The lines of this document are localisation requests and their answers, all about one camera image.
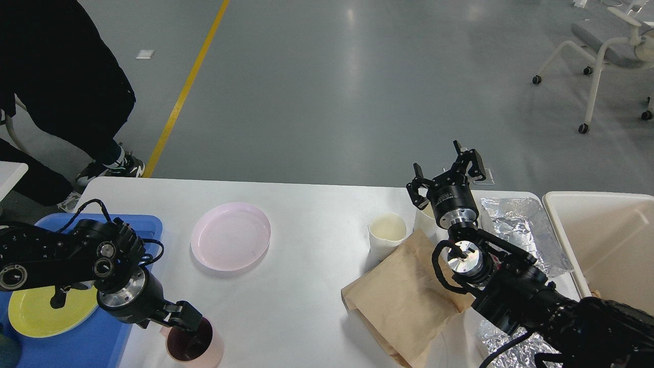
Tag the beige plastic bin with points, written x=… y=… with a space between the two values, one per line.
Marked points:
x=609 y=240

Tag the dark green mug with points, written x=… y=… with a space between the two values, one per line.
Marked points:
x=11 y=351

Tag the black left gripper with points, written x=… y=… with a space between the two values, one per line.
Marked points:
x=142 y=300

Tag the aluminium foil piece lower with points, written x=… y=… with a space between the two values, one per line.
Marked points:
x=522 y=355

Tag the white grey office chair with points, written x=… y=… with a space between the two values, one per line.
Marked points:
x=621 y=41

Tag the white paper cup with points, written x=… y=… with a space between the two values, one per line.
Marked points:
x=386 y=232
x=426 y=222

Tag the brown paper bag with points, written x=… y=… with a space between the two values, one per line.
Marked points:
x=403 y=303

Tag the pink plate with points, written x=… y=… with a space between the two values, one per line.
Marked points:
x=231 y=236

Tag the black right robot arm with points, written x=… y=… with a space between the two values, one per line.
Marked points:
x=509 y=289

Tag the crumpled aluminium foil sheet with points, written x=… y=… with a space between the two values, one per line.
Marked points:
x=524 y=222

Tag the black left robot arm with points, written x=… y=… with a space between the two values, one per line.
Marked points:
x=109 y=254

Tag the blue plastic tray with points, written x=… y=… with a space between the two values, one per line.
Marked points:
x=99 y=341

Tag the person in long black coat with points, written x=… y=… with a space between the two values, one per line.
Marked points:
x=55 y=62

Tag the white chair left edge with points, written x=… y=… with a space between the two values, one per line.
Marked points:
x=7 y=121

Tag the yellow plate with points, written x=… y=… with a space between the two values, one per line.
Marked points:
x=30 y=312

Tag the pink mug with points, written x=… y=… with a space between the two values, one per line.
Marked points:
x=203 y=348

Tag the white floor socket plate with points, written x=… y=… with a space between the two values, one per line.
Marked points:
x=488 y=179

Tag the person in black trousers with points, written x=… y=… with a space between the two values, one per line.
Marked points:
x=40 y=183

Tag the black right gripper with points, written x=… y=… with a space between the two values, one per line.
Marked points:
x=452 y=201

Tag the white side table corner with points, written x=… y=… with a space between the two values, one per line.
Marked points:
x=11 y=173

